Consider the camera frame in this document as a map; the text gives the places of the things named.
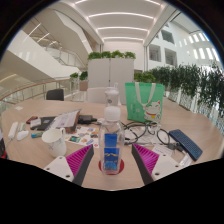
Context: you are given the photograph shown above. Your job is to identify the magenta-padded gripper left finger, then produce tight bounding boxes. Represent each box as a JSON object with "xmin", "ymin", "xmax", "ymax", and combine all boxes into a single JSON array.
[{"xmin": 43, "ymin": 143, "xmax": 95, "ymax": 186}]

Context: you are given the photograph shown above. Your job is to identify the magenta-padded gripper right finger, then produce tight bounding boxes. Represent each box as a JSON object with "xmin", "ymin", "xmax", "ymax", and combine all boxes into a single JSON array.
[{"xmin": 131, "ymin": 143, "xmax": 185, "ymax": 186}]

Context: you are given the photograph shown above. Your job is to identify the clear blue-label water bottle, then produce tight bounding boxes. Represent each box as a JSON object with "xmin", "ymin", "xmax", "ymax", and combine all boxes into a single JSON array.
[{"xmin": 98, "ymin": 105, "xmax": 126, "ymax": 176}]

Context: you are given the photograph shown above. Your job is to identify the small white packet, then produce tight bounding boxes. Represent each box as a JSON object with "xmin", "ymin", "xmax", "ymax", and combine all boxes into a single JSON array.
[
  {"xmin": 178, "ymin": 153, "xmax": 193, "ymax": 168},
  {"xmin": 151, "ymin": 143, "xmax": 174, "ymax": 157}
]

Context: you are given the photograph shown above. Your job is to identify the white ceramic mug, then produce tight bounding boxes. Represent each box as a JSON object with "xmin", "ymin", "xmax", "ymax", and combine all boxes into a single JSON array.
[{"xmin": 41, "ymin": 127, "xmax": 68, "ymax": 158}]

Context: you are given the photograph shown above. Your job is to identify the small teal box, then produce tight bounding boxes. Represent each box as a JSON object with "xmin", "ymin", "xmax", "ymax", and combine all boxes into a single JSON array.
[{"xmin": 30, "ymin": 131, "xmax": 44, "ymax": 139}]

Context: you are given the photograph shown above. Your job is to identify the open paper booklet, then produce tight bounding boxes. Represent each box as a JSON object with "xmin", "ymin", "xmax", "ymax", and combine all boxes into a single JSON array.
[{"xmin": 49, "ymin": 108, "xmax": 82, "ymax": 134}]

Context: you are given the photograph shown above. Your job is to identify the white card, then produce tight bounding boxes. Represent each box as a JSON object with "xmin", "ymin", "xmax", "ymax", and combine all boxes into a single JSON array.
[{"xmin": 29, "ymin": 118, "xmax": 42, "ymax": 129}]

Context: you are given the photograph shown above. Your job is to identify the black power adapter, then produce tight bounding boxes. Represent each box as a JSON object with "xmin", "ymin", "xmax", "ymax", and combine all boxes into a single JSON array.
[{"xmin": 78, "ymin": 114, "xmax": 98, "ymax": 125}]

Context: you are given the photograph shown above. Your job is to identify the red phone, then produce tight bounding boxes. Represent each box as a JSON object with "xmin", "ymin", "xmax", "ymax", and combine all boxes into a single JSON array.
[{"xmin": 25, "ymin": 115, "xmax": 39, "ymax": 125}]

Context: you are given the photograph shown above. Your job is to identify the red and black office chair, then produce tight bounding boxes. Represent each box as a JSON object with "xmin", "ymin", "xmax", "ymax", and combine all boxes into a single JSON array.
[{"xmin": 0, "ymin": 129, "xmax": 8, "ymax": 159}]

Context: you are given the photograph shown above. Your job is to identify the green cat-print tote bag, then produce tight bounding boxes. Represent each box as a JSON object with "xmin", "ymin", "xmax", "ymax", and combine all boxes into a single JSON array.
[{"xmin": 124, "ymin": 82, "xmax": 166, "ymax": 124}]

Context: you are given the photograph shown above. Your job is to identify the row of green hedge plants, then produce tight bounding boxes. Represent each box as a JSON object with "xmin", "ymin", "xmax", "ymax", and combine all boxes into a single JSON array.
[{"xmin": 148, "ymin": 61, "xmax": 224, "ymax": 118}]

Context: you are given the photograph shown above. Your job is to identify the tall clear shaker bottle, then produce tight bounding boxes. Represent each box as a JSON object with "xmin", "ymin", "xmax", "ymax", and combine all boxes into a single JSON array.
[{"xmin": 104, "ymin": 83, "xmax": 120, "ymax": 108}]

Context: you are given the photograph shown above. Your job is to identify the low wooden planter with greenery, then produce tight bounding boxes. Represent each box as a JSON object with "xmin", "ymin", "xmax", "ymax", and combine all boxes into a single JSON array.
[{"xmin": 133, "ymin": 71, "xmax": 157, "ymax": 84}]

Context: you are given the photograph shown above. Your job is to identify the small potted plants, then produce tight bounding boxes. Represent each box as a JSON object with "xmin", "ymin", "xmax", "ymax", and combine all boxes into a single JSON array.
[{"xmin": 69, "ymin": 70, "xmax": 89, "ymax": 92}]

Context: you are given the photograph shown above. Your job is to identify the white cabinet topped with plants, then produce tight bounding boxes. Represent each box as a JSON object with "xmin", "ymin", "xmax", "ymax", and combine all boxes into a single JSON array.
[{"xmin": 87, "ymin": 50, "xmax": 137, "ymax": 89}]

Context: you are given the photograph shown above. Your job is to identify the ceiling light strips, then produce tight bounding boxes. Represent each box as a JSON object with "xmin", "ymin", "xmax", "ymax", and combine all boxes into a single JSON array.
[{"xmin": 74, "ymin": 0, "xmax": 162, "ymax": 42}]

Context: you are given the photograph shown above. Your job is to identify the black tangled cables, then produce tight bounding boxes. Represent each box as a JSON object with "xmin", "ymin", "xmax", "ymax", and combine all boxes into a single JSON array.
[{"xmin": 120, "ymin": 120, "xmax": 178, "ymax": 151}]

